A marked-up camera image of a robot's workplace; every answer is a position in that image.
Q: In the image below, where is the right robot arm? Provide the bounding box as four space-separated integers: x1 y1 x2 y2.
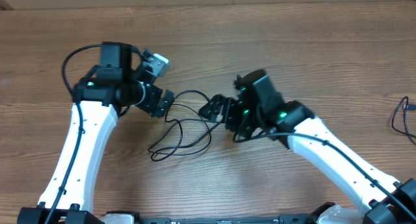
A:
199 69 415 224

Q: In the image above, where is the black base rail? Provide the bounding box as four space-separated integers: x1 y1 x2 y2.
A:
103 203 335 224

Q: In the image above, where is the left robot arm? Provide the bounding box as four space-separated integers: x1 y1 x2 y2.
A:
17 42 174 224

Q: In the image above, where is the black USB cable bundle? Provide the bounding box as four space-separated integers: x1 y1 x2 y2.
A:
147 89 225 162

